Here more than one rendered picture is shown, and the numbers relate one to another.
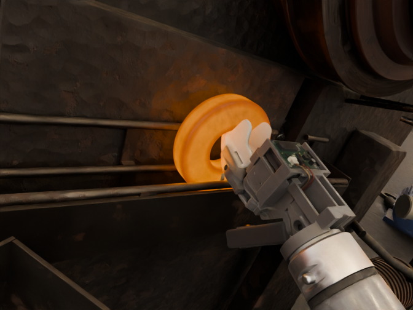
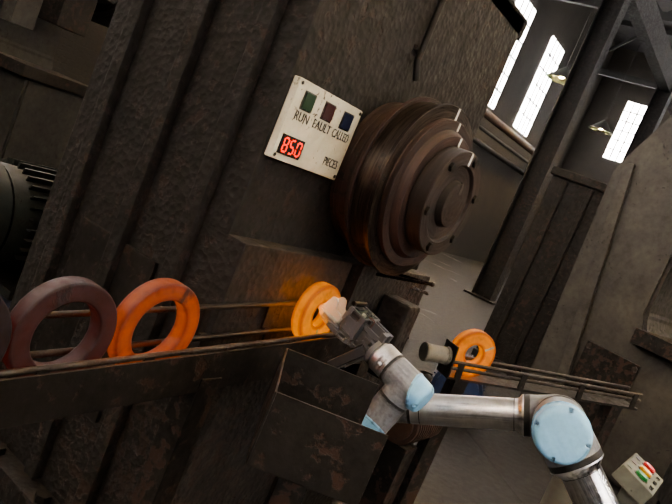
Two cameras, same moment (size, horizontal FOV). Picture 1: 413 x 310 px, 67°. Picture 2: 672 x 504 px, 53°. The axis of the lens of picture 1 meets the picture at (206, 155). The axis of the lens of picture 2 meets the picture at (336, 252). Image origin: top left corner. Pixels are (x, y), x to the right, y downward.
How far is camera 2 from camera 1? 1.24 m
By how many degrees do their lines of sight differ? 24
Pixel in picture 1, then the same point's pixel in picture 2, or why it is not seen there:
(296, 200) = (368, 333)
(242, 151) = (334, 313)
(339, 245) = (389, 348)
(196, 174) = (305, 331)
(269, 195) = (355, 333)
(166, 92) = (286, 283)
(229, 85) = (314, 275)
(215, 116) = (317, 296)
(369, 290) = (402, 361)
